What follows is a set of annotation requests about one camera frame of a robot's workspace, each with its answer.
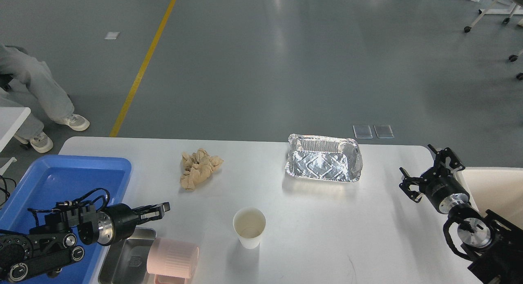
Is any right clear floor plate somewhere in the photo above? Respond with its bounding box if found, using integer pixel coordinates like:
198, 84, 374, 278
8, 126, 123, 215
373, 124, 395, 139

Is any left clear floor plate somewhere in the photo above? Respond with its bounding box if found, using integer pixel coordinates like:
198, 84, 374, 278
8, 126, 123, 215
353, 125, 373, 139

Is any white wheeled furniture frame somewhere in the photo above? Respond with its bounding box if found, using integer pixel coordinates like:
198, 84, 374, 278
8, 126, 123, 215
463, 0, 523, 33

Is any pink mug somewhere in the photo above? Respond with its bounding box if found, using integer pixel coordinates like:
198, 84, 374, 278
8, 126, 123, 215
146, 237, 199, 284

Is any clear floor plate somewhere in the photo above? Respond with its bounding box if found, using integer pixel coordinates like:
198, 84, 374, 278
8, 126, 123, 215
353, 125, 373, 139
373, 124, 395, 139

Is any white side table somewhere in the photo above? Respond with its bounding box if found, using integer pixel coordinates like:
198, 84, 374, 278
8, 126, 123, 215
0, 107, 31, 151

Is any small stainless steel tray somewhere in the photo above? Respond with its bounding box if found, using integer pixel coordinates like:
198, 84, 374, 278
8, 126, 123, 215
98, 228, 156, 284

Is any aluminium foil container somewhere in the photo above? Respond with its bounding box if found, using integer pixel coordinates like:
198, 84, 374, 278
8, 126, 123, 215
285, 134, 363, 182

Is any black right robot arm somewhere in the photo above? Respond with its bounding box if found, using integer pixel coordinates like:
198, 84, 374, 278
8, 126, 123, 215
399, 144, 523, 284

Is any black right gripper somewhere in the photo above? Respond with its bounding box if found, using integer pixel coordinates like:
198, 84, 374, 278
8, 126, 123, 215
399, 144, 471, 215

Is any white paper cup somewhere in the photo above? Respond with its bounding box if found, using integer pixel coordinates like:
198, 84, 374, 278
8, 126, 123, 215
233, 206, 267, 249

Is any blue plastic tray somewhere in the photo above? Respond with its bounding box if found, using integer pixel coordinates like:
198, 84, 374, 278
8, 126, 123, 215
0, 154, 132, 284

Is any beige plastic bin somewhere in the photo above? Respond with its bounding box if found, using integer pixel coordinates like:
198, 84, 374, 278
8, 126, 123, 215
455, 167, 523, 228

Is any person in black top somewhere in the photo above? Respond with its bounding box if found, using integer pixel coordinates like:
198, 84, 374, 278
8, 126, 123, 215
0, 44, 90, 153

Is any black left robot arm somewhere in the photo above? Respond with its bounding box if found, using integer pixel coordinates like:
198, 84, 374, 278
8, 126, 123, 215
0, 189, 170, 283

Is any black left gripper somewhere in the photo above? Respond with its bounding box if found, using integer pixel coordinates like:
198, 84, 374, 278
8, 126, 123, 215
97, 202, 170, 246

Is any black caster wheel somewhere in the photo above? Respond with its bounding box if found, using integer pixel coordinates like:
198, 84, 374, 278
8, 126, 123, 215
508, 49, 523, 81

